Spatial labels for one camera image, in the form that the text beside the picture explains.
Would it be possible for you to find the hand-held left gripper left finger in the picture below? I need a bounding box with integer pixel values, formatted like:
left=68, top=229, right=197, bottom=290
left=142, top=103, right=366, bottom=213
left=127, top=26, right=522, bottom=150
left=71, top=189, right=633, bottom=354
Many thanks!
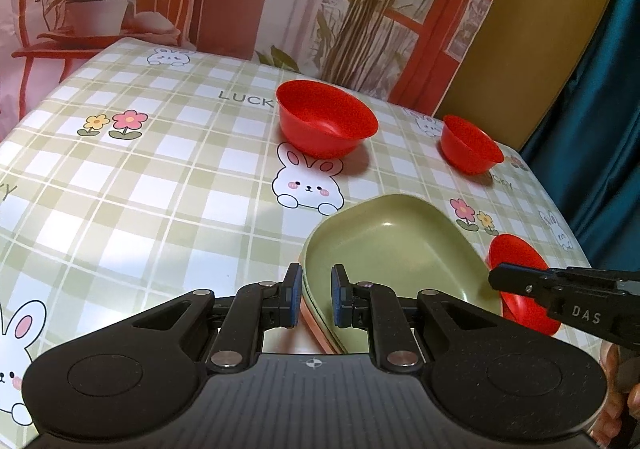
left=132, top=263, right=304, bottom=376

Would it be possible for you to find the green plate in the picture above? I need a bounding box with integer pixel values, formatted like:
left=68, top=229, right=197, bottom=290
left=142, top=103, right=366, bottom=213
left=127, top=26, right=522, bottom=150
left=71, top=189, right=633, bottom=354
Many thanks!
left=303, top=194, right=504, bottom=355

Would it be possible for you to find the pink plate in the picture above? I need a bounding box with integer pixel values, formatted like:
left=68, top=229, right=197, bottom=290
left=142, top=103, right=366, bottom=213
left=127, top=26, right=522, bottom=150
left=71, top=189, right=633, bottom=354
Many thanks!
left=298, top=253, right=351, bottom=355

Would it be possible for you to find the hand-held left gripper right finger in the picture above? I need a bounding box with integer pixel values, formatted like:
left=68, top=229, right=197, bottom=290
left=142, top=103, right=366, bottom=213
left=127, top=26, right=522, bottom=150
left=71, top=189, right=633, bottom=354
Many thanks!
left=331, top=264, right=502, bottom=374

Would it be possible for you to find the green checked bunny tablecloth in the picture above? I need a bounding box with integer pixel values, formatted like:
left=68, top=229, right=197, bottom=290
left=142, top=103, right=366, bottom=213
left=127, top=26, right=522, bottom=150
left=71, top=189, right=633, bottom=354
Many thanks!
left=0, top=36, right=592, bottom=449

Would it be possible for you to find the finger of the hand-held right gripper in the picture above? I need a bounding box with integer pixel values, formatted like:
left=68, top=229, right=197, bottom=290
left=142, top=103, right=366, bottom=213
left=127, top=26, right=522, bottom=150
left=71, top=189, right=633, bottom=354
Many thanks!
left=487, top=263, right=552, bottom=316

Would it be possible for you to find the small red bowl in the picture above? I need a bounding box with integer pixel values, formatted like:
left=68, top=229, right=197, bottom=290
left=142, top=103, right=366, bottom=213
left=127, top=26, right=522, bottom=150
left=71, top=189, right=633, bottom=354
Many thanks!
left=439, top=114, right=505, bottom=176

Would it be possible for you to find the large red bowl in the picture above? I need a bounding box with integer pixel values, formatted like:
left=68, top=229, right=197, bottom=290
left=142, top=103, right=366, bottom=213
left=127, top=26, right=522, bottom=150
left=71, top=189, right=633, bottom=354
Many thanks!
left=276, top=80, right=379, bottom=160

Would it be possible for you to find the person's right hand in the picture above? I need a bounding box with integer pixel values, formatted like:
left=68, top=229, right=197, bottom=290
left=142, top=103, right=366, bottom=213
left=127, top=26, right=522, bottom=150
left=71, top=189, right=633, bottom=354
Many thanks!
left=596, top=343, right=640, bottom=448

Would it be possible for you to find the teal curtain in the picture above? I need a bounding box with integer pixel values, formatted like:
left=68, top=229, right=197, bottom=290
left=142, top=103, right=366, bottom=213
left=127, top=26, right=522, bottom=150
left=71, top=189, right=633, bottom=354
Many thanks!
left=519, top=0, right=640, bottom=276

